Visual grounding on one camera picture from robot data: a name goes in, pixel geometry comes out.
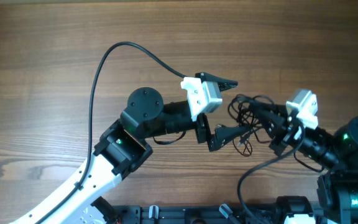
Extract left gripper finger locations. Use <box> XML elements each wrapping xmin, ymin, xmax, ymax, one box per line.
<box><xmin>195</xmin><ymin>72</ymin><xmax>238</xmax><ymax>91</ymax></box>
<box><xmin>213</xmin><ymin>126</ymin><xmax>250</xmax><ymax>149</ymax></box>

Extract black usb cables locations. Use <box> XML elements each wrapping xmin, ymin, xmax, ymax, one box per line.
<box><xmin>218</xmin><ymin>93</ymin><xmax>276</xmax><ymax>157</ymax></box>

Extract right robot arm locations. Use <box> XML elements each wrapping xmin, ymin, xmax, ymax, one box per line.
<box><xmin>249</xmin><ymin>100</ymin><xmax>358</xmax><ymax>223</ymax></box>

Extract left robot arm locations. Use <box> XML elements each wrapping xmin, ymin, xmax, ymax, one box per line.
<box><xmin>16</xmin><ymin>73</ymin><xmax>247</xmax><ymax>223</ymax></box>

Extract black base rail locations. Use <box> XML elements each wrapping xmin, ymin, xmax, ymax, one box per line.
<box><xmin>104</xmin><ymin>203</ymin><xmax>291</xmax><ymax>224</ymax></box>

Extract left camera cable black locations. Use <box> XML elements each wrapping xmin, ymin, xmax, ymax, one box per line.
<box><xmin>34</xmin><ymin>41</ymin><xmax>186</xmax><ymax>224</ymax></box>

